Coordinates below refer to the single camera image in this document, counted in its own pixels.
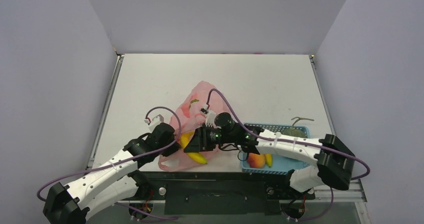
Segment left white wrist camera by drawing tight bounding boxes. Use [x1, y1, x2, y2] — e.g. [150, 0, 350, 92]
[144, 114, 164, 132]

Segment yellow fake banana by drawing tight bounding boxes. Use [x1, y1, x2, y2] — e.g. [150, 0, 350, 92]
[179, 131, 208, 165]
[264, 154, 273, 168]

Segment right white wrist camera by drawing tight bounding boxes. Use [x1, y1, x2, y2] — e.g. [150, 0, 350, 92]
[200, 107, 217, 128]

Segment orange fake fruit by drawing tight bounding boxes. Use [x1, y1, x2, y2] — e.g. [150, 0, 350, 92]
[246, 153, 266, 169]

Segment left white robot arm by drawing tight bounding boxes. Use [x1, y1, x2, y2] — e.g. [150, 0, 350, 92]
[43, 123, 175, 224]

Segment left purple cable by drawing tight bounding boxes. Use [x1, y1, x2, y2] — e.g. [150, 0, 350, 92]
[36, 106, 182, 222]

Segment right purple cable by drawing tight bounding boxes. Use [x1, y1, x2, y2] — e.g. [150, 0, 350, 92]
[205, 88, 371, 222]

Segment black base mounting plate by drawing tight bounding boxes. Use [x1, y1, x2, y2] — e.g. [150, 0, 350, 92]
[125, 172, 316, 215]

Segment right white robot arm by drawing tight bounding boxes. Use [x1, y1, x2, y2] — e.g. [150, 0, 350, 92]
[180, 112, 355, 198]

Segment purple cable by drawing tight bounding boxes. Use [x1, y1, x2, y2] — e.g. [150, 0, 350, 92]
[205, 88, 371, 222]
[36, 106, 182, 222]

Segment blue plastic basket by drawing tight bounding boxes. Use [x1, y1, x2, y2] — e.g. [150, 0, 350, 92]
[238, 123, 310, 175]

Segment pink plastic bag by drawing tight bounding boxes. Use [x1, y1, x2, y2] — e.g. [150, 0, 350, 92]
[158, 81, 220, 172]

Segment green fake melon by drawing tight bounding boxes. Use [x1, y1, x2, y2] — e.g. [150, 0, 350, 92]
[281, 116, 314, 138]

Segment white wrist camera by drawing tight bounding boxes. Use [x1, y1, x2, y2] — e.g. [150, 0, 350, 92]
[200, 107, 217, 128]
[144, 114, 164, 132]

